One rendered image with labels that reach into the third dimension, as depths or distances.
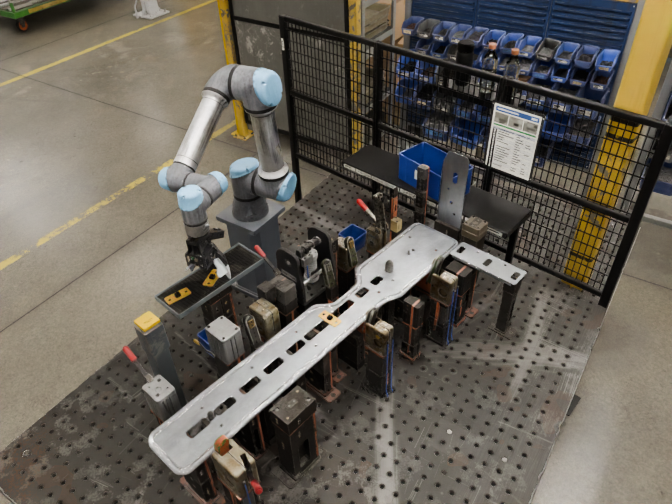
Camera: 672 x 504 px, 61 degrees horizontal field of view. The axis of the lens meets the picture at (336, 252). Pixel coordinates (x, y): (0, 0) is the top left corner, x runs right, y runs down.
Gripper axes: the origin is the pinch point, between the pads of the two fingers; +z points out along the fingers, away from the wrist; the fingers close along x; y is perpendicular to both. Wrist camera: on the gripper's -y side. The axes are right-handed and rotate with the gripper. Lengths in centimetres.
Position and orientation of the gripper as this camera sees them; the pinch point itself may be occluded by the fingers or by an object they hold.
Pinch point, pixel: (211, 273)
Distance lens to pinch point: 199.7
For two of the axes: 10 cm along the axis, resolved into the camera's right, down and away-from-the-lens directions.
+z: 0.3, 7.6, 6.5
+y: -2.9, 6.2, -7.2
